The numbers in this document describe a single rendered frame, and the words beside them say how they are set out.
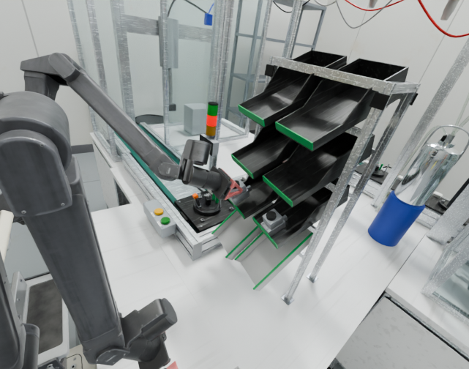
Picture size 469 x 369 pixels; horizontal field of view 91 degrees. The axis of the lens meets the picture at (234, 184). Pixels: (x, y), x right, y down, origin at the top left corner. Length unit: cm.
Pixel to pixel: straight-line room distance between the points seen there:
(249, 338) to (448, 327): 80
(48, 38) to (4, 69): 57
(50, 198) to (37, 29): 337
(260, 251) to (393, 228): 80
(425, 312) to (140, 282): 116
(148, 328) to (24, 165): 41
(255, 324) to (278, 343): 9
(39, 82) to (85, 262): 58
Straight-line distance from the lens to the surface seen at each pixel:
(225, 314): 95
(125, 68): 187
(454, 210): 173
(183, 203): 117
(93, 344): 49
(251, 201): 82
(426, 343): 141
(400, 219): 142
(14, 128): 24
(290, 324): 99
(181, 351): 90
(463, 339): 136
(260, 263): 87
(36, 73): 84
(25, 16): 358
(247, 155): 77
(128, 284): 103
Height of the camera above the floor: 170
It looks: 33 degrees down
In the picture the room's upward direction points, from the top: 9 degrees clockwise
